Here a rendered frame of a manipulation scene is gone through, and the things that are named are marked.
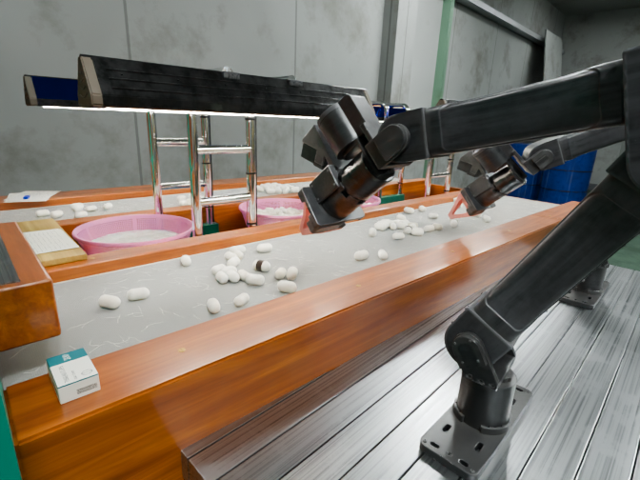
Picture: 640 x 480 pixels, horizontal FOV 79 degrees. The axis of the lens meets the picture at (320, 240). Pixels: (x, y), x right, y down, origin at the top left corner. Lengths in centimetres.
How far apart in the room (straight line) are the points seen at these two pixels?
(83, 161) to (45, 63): 47
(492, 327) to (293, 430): 27
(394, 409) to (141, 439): 31
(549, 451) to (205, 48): 258
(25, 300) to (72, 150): 194
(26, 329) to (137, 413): 15
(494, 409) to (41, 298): 53
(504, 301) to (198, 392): 36
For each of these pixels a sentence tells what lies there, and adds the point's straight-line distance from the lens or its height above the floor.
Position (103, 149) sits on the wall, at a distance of 246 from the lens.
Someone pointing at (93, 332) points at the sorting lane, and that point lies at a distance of 64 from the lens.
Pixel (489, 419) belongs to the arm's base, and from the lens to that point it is 56.
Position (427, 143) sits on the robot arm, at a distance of 48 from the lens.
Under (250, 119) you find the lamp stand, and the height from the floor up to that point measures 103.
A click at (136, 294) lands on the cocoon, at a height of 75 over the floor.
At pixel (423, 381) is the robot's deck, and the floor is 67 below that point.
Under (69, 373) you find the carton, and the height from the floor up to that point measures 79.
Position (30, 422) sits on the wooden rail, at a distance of 47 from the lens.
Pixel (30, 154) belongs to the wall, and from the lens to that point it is 239.
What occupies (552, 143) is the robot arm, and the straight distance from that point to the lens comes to 99.
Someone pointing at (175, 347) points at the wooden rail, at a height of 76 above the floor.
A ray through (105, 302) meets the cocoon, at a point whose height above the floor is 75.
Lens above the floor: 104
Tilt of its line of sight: 17 degrees down
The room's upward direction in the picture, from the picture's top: 2 degrees clockwise
